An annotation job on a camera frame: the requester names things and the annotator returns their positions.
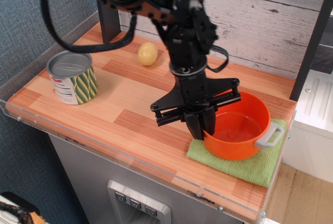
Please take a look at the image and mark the green striped tin can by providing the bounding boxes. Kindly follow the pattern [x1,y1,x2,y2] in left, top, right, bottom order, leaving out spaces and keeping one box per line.
[46,51,98,105]

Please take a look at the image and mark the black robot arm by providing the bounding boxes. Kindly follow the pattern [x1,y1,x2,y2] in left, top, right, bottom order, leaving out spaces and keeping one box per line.
[99,0,240,140]

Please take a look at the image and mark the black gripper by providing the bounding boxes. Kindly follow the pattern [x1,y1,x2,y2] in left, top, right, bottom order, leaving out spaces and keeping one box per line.
[150,71,240,141]

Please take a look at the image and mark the dark upright post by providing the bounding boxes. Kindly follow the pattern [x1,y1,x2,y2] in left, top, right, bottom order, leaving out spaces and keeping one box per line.
[97,2,121,44]
[289,0,332,102]

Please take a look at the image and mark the orange pot with grey handles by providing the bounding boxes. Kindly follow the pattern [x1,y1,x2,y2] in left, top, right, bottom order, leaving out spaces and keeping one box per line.
[203,91,285,160]

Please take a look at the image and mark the green folded cloth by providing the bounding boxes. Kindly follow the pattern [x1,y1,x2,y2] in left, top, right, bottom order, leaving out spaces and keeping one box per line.
[187,134,286,188]

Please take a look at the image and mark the yellow potato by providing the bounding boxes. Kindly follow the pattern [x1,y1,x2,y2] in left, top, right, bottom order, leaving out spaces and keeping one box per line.
[137,42,158,66]

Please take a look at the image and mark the orange object bottom left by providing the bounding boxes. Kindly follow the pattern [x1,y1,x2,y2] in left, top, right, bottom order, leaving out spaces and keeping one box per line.
[30,213,47,224]

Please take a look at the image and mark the dark left upright post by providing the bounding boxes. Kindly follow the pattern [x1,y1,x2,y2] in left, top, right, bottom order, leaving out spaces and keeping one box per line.
[97,2,121,44]

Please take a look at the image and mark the silver cabinet with dispenser panel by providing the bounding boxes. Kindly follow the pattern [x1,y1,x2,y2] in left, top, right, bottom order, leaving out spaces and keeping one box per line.
[50,135,241,223]

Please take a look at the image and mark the clear acrylic edge guard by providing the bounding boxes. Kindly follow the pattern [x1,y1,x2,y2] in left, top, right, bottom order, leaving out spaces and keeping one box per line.
[2,96,281,223]

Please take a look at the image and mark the black cable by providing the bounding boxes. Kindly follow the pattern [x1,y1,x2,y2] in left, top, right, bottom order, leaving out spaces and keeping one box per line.
[37,0,138,53]

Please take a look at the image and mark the white ribbed appliance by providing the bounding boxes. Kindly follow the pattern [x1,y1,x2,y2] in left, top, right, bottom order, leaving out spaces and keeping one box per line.
[283,70,332,182]

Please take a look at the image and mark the dark right upright post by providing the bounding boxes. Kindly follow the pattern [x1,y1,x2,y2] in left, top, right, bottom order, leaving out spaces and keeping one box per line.
[289,0,332,102]

